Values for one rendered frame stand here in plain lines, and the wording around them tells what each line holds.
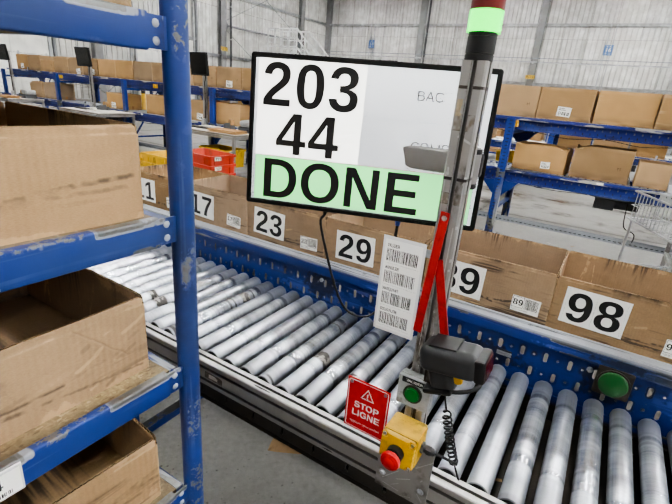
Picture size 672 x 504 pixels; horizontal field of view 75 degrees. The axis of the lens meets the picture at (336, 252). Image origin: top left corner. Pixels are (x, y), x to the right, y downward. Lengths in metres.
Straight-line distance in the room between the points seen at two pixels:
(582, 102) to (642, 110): 0.58
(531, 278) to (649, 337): 0.32
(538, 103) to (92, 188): 5.71
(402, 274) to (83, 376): 0.54
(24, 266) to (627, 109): 5.72
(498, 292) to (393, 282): 0.64
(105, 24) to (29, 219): 0.18
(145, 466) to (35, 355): 0.24
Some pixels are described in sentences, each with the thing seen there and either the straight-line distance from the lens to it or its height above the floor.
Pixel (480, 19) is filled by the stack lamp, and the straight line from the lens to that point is 0.76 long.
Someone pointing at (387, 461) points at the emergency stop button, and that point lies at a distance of 0.92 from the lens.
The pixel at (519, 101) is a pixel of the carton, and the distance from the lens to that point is 5.95.
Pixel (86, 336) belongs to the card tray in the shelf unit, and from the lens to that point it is 0.55.
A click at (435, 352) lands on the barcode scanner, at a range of 0.80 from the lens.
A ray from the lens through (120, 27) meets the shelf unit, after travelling 0.48.
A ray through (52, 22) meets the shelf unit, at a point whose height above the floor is 1.52.
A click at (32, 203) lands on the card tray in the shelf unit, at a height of 1.37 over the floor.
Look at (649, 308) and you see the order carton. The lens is 1.42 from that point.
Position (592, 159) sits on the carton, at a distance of 5.63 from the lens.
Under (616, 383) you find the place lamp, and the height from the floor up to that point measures 0.82.
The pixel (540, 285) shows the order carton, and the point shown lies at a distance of 1.41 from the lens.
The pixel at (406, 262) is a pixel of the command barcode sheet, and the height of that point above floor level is 1.20.
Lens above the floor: 1.49
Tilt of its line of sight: 20 degrees down
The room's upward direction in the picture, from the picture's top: 5 degrees clockwise
